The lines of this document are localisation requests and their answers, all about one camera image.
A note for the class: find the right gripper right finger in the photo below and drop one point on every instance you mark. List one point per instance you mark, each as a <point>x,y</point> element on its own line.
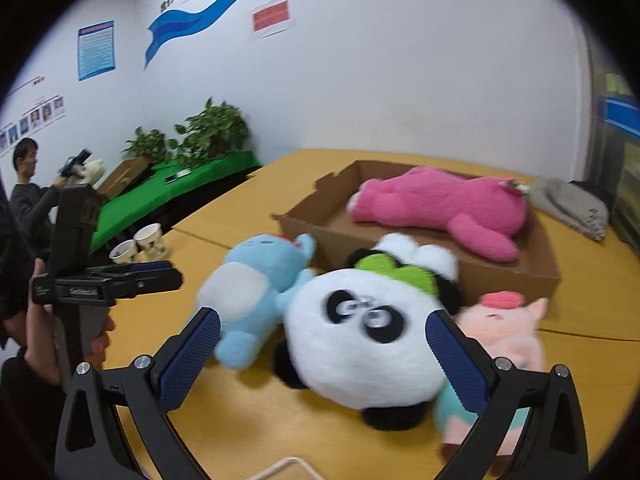
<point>552,444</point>

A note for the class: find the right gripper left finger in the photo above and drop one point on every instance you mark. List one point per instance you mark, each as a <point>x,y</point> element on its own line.
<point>91,441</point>

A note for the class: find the pink pig plush toy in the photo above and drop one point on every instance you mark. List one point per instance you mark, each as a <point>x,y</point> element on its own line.
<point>506,326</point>

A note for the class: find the light blue plush toy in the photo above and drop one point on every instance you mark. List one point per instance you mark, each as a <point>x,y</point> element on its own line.
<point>251,291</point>

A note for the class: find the panda plush toy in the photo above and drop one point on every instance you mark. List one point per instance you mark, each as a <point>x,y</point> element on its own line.
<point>356,335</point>

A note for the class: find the operator left hand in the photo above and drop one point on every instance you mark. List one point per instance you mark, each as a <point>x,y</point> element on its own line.
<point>41,363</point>

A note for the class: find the paper cup near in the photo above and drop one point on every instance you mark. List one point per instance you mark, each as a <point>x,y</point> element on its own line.
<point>125,252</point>

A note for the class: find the paper cup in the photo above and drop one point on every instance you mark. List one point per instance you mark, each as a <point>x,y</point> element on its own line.
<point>150,239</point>
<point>125,252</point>

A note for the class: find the seated person in background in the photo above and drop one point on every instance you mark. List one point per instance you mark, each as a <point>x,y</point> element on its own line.
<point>30,203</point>

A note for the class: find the paper cup far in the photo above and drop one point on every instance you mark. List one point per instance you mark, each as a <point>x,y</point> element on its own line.
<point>150,239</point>

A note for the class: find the small cardboard box background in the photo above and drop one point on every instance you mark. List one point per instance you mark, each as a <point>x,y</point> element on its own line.
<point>126,175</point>

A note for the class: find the green tablecloth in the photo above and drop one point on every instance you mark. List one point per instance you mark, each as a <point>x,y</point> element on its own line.
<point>128,208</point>

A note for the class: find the potted plant left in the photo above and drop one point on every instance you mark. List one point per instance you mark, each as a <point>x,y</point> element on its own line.
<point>151,145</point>

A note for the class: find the potted plant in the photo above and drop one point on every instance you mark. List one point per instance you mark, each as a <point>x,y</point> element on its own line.
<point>151,145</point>
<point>217,130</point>

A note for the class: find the potted plant right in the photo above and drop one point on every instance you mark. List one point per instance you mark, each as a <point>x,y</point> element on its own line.
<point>217,130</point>

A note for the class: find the grey cloth bag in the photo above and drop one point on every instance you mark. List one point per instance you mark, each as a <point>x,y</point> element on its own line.
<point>572,205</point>

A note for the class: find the large pink plush toy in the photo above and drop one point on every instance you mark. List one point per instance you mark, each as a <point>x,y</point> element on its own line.
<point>482,214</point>

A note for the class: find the brown cardboard box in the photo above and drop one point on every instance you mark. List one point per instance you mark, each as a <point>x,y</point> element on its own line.
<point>534,274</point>

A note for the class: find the glass door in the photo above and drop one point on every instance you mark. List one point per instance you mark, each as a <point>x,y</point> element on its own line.
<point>613,160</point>

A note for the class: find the blue wall poster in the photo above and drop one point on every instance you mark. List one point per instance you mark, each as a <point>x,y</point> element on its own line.
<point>95,50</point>

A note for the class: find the red wall notice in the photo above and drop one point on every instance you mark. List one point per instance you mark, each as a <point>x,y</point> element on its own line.
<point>270,19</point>

